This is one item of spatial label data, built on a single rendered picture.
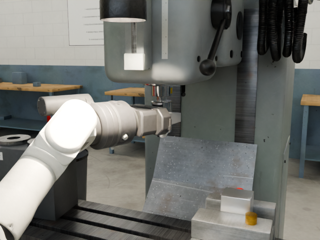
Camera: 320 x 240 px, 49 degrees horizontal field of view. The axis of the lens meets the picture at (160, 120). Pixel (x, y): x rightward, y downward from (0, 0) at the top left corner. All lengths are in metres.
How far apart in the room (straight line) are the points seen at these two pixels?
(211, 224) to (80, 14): 5.55
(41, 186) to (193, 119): 0.70
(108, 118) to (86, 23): 5.39
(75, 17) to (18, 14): 1.24
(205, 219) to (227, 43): 0.39
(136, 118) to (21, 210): 0.28
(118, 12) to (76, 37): 5.58
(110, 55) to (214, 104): 0.49
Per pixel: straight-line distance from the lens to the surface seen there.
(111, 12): 0.53
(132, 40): 0.65
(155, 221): 0.95
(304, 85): 4.90
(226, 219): 0.73
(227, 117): 1.11
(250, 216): 0.71
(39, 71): 6.63
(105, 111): 0.64
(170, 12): 0.66
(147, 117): 0.69
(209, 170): 1.12
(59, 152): 0.55
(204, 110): 1.13
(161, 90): 0.74
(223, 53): 0.82
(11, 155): 1.00
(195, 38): 0.66
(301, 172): 4.30
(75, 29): 6.13
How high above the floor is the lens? 1.37
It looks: 10 degrees down
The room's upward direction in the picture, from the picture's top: straight up
